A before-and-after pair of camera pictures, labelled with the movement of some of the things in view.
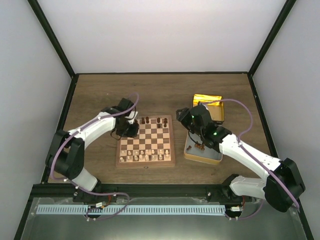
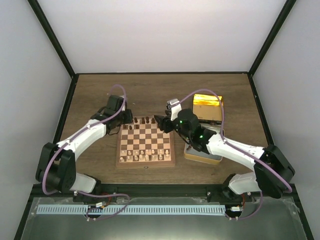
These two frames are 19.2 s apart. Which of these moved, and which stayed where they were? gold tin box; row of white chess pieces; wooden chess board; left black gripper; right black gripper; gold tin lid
Moved: left black gripper; right black gripper
Stayed: row of white chess pieces; gold tin lid; gold tin box; wooden chess board
